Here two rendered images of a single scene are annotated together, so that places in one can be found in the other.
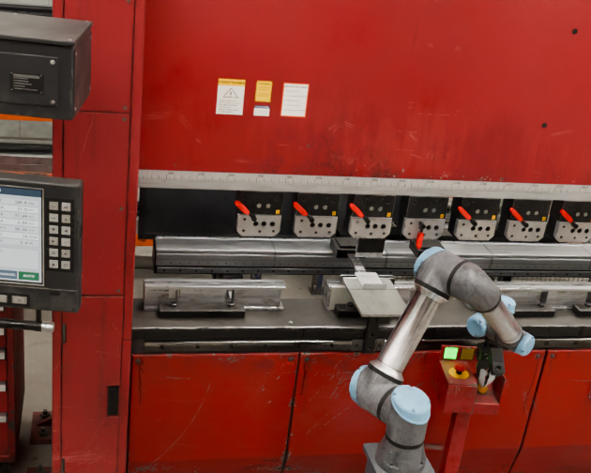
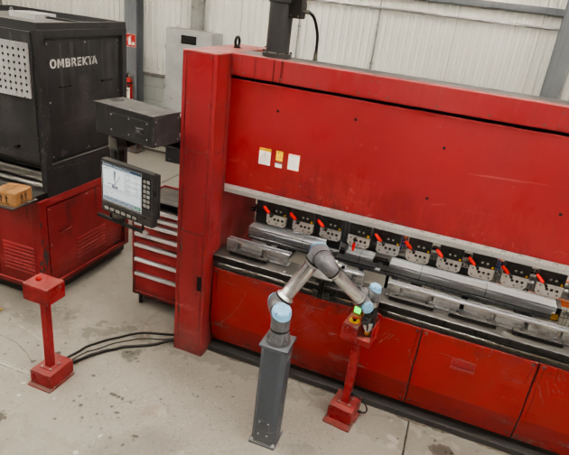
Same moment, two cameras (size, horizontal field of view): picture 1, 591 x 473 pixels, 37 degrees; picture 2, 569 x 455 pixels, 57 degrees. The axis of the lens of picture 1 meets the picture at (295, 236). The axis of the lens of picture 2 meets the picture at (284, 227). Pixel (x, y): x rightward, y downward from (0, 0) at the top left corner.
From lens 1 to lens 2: 180 cm
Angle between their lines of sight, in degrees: 30
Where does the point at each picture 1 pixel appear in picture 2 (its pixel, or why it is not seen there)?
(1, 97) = (132, 135)
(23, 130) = not seen: hidden behind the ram
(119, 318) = (201, 246)
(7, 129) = not seen: hidden behind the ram
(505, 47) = (402, 151)
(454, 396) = (346, 330)
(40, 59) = (143, 122)
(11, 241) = (132, 193)
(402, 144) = (347, 194)
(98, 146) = (195, 167)
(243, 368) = (260, 288)
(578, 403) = (443, 367)
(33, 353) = not seen: hidden behind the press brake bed
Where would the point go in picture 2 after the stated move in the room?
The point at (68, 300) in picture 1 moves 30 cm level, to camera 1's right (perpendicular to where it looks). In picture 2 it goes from (149, 222) to (182, 237)
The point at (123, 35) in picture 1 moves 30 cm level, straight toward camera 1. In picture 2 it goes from (206, 120) to (181, 128)
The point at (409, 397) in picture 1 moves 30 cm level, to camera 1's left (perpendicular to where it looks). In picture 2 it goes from (280, 308) to (241, 289)
